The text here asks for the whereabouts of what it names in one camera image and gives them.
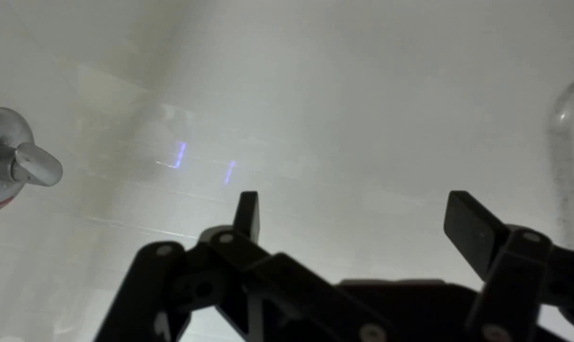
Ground chrome door handle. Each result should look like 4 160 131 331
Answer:
547 80 574 244

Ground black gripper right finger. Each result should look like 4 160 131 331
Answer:
443 191 574 342

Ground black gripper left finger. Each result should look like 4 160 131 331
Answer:
93 193 389 342

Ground chrome shower faucet knob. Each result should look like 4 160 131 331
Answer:
0 107 62 210

